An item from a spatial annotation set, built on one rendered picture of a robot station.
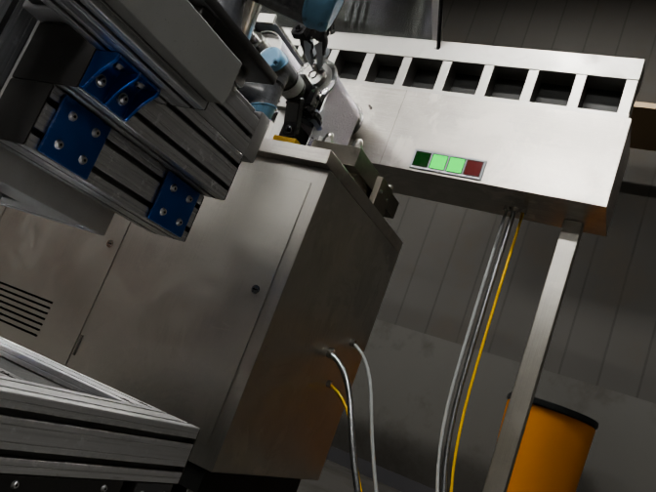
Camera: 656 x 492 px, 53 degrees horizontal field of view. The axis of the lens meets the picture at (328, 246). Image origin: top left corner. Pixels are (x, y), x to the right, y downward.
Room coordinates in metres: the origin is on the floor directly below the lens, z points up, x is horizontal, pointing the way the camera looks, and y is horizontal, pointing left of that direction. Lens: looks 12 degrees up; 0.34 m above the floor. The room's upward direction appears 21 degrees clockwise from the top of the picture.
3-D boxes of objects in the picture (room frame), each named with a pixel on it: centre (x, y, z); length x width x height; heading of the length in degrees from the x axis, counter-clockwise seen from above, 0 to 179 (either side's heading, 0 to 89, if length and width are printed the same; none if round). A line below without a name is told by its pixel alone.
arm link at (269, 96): (1.65, 0.32, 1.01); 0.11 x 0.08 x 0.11; 99
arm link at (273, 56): (1.65, 0.30, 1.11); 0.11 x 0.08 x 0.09; 152
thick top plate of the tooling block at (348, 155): (1.98, -0.01, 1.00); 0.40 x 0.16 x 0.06; 152
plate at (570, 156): (2.62, 0.59, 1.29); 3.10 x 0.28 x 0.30; 62
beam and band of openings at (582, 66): (2.55, 0.63, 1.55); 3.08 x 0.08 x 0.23; 62
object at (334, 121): (2.00, 0.12, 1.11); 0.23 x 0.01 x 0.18; 152
